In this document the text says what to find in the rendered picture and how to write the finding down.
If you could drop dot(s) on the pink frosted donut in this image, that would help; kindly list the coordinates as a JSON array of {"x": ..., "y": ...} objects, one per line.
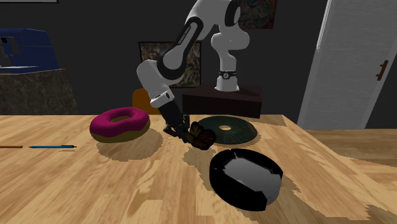
[{"x": 107, "y": 125}]

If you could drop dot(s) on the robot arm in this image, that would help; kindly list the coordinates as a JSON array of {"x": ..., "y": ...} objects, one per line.
[{"x": 149, "y": 77}]

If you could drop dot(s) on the blue appliance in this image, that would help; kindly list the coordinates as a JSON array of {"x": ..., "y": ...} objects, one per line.
[{"x": 28, "y": 49}]

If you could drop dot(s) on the white door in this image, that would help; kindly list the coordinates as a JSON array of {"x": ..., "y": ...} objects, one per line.
[{"x": 347, "y": 62}]

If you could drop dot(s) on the blue pen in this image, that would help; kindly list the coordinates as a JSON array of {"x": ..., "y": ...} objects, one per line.
[{"x": 51, "y": 146}]

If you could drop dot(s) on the colourful wall picture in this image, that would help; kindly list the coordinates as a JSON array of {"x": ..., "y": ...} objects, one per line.
[{"x": 259, "y": 14}]

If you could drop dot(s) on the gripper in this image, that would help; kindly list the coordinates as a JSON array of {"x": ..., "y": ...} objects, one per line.
[{"x": 173, "y": 115}]

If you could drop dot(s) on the dark stone counter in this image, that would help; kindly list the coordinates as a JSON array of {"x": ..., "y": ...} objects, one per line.
[{"x": 37, "y": 93}]

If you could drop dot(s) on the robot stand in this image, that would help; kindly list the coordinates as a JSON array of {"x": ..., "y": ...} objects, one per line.
[{"x": 223, "y": 102}]

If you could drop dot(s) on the dark green domed disc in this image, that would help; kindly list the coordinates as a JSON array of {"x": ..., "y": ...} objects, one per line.
[{"x": 238, "y": 131}]

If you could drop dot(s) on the orange chair back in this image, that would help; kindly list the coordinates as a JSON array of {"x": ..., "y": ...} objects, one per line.
[{"x": 141, "y": 100}]

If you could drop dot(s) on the brown pencil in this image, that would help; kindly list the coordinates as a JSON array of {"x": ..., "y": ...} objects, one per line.
[{"x": 11, "y": 146}]

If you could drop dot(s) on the brown butterfly figure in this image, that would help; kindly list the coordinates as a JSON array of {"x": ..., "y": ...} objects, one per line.
[{"x": 201, "y": 136}]

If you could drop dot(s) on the framed wall picture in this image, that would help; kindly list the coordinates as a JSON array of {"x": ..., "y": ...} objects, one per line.
[{"x": 193, "y": 65}]

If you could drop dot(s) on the black bowl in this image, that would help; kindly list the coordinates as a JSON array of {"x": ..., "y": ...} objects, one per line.
[{"x": 223, "y": 183}]

